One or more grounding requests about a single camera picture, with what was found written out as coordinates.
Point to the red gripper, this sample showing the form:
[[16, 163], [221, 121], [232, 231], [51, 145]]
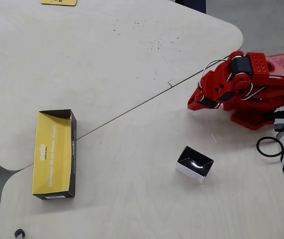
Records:
[[205, 101]]

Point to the small black and white box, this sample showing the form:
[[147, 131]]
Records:
[[190, 173]]

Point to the red robot arm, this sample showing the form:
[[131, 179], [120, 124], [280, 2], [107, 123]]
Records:
[[281, 62]]

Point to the yellow and black open box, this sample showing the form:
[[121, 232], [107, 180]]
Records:
[[49, 149]]

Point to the dark chair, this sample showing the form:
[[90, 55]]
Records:
[[191, 4]]

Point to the yellow card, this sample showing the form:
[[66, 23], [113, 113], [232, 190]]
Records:
[[57, 2]]

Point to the black table clamp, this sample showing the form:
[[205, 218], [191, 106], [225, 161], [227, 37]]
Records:
[[19, 233]]

